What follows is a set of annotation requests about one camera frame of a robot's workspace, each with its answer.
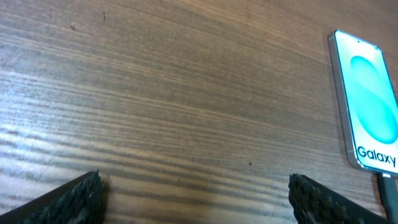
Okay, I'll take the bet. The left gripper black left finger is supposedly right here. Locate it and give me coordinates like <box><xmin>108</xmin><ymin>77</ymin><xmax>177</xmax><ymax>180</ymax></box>
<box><xmin>1</xmin><ymin>170</ymin><xmax>104</xmax><ymax>224</ymax></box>

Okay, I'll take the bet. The black USB charging cable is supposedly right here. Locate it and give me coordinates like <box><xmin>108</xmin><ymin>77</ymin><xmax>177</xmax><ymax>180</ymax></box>
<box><xmin>376</xmin><ymin>172</ymin><xmax>398</xmax><ymax>224</ymax></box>

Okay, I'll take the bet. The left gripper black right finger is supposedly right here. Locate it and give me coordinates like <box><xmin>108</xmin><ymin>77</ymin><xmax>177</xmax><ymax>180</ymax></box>
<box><xmin>289</xmin><ymin>174</ymin><xmax>389</xmax><ymax>224</ymax></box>

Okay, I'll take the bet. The turquoise screen Galaxy smartphone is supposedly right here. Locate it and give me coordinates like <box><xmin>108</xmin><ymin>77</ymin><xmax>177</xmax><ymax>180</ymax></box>
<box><xmin>328</xmin><ymin>30</ymin><xmax>397</xmax><ymax>175</ymax></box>

